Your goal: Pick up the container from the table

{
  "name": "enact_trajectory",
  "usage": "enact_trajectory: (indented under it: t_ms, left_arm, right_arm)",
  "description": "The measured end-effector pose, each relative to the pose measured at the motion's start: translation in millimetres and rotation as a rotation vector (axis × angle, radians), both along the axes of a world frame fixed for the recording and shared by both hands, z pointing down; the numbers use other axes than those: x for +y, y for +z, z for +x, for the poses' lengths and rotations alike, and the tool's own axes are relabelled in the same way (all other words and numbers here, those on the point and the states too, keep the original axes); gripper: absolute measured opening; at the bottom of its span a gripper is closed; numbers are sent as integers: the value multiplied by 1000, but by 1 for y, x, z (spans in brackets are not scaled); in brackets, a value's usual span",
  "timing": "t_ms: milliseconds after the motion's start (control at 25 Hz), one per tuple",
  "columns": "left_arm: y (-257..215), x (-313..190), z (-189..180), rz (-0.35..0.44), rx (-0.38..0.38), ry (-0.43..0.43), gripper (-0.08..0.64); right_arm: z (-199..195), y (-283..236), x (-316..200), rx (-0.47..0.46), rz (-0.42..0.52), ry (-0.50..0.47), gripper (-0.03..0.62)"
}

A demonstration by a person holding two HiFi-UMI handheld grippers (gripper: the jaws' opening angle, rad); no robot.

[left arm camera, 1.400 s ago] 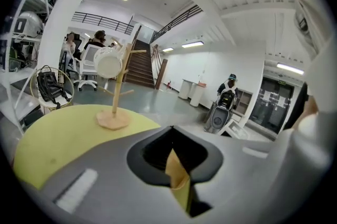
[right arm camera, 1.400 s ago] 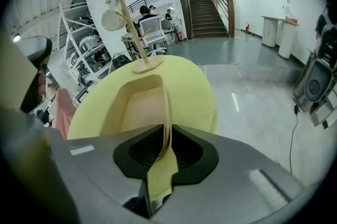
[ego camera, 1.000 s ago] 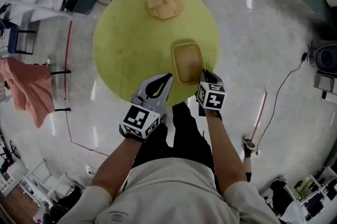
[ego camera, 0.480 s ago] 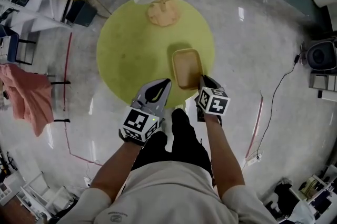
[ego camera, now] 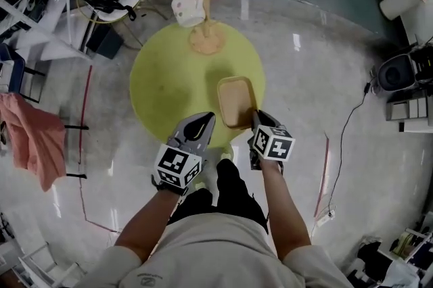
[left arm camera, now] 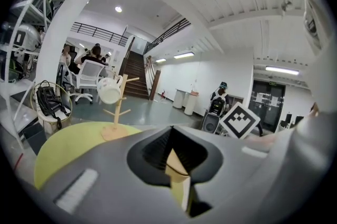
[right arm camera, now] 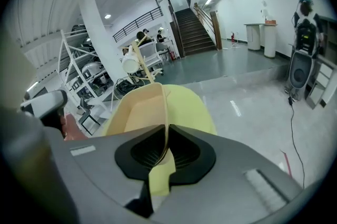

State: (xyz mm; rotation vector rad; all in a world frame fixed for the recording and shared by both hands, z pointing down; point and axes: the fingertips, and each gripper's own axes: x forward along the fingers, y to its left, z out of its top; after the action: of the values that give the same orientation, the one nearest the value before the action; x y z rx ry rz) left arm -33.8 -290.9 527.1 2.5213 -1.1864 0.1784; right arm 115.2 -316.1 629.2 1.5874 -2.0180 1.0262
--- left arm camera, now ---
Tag brown staircase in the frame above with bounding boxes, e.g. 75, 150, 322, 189
118, 36, 158, 100

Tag white mug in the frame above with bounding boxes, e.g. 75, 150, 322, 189
96, 77, 124, 105

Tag person's right forearm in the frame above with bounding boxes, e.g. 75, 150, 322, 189
246, 135, 279, 151

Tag person's white shirt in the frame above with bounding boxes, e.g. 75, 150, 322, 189
271, 0, 336, 192

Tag white metal shelving rack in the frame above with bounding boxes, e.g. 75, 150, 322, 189
0, 0, 77, 150

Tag dark double doors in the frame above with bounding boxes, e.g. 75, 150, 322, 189
249, 80, 286, 132

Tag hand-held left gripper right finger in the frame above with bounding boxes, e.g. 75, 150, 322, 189
171, 125, 274, 221

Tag black box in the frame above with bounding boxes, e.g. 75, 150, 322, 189
22, 121, 48, 157

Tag white curved counter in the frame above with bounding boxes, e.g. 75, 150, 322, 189
172, 88, 200, 116

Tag grey wheeled bin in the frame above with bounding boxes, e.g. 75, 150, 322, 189
202, 111, 222, 135

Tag black backpack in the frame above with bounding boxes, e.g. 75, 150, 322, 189
36, 80, 72, 130

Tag white office chair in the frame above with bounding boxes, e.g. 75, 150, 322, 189
65, 59, 106, 105

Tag round table with green tablecloth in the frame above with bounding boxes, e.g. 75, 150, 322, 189
33, 121, 144, 191

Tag white stool with gold ring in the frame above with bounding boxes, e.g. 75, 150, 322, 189
30, 80, 73, 134

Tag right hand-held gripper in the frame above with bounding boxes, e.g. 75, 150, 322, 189
219, 101, 261, 139

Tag group of grey shelf devices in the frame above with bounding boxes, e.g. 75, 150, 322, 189
12, 23, 43, 54

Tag wooden mug tree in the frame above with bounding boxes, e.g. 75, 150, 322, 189
101, 73, 140, 141

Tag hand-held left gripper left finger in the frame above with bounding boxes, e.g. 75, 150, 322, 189
39, 125, 188, 224

